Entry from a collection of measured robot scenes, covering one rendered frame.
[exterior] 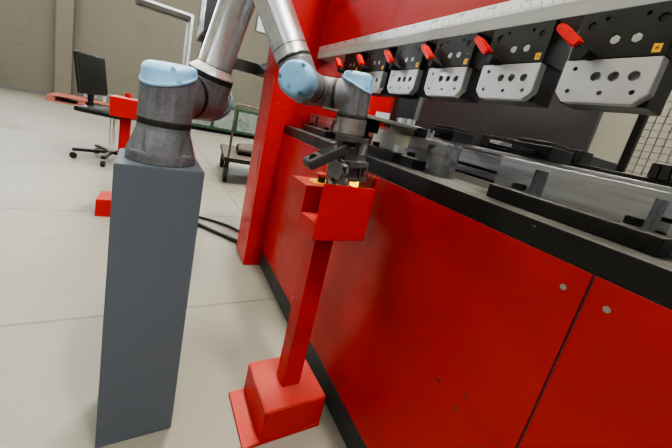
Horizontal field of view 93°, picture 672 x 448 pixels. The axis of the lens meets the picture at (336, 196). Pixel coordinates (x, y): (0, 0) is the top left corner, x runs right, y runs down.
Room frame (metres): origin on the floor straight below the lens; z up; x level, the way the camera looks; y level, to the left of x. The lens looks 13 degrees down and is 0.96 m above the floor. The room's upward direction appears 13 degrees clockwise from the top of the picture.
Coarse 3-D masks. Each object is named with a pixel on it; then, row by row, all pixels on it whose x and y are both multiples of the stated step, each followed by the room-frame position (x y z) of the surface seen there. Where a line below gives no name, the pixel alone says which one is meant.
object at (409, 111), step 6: (402, 96) 1.19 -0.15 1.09; (408, 96) 1.16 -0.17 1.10; (414, 96) 1.13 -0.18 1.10; (402, 102) 1.18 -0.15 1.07; (408, 102) 1.15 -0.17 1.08; (414, 102) 1.13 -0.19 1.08; (420, 102) 1.11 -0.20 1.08; (402, 108) 1.17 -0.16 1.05; (408, 108) 1.15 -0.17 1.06; (414, 108) 1.12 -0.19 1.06; (420, 108) 1.12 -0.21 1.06; (396, 114) 1.20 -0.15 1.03; (402, 114) 1.17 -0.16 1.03; (408, 114) 1.14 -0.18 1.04; (414, 114) 1.11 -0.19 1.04; (402, 120) 1.17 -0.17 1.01; (408, 120) 1.14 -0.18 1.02; (414, 120) 1.12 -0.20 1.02
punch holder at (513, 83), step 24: (528, 24) 0.80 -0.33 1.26; (552, 24) 0.75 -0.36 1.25; (504, 48) 0.84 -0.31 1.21; (528, 48) 0.78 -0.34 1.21; (552, 48) 0.75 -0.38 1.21; (504, 72) 0.82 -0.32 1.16; (528, 72) 0.76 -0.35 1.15; (552, 72) 0.77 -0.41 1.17; (480, 96) 0.86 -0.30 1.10; (504, 96) 0.80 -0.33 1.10; (528, 96) 0.76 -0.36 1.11
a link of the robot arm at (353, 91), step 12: (348, 72) 0.81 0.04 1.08; (360, 72) 0.80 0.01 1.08; (336, 84) 0.81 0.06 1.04; (348, 84) 0.80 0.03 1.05; (360, 84) 0.80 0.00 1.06; (372, 84) 0.83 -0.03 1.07; (336, 96) 0.80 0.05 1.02; (348, 96) 0.80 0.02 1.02; (360, 96) 0.80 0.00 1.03; (336, 108) 0.83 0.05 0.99; (348, 108) 0.80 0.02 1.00; (360, 108) 0.80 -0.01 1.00
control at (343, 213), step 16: (304, 192) 0.84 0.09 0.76; (320, 192) 0.86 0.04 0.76; (336, 192) 0.78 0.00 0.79; (352, 192) 0.80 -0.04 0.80; (368, 192) 0.83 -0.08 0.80; (288, 208) 0.91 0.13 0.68; (304, 208) 0.84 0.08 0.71; (320, 208) 0.76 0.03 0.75; (336, 208) 0.79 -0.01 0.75; (352, 208) 0.81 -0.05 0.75; (368, 208) 0.84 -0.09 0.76; (304, 224) 0.81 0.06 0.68; (320, 224) 0.77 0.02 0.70; (336, 224) 0.79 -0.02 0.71; (352, 224) 0.82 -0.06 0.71; (336, 240) 0.80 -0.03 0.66; (352, 240) 0.83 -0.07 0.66
